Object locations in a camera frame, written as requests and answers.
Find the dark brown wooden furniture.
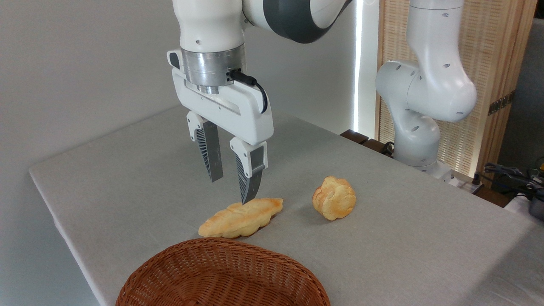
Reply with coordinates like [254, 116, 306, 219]
[340, 129, 394, 158]

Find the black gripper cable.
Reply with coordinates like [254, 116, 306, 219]
[227, 70, 269, 114]

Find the wooden bamboo folding screen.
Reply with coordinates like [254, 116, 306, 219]
[376, 0, 538, 187]

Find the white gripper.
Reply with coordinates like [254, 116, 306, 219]
[167, 49, 274, 204]

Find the black metal screen hinge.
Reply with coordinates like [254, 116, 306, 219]
[488, 91, 516, 116]

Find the brown wicker basket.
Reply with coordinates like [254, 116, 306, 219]
[116, 238, 331, 306]

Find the long golden bread loaf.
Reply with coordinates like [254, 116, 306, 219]
[198, 198, 283, 239]

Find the bundle of black cables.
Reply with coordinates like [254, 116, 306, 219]
[484, 157, 544, 200]

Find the round golden bread roll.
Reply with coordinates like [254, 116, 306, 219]
[312, 176, 357, 221]

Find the grey tablecloth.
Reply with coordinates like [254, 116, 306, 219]
[29, 104, 544, 306]

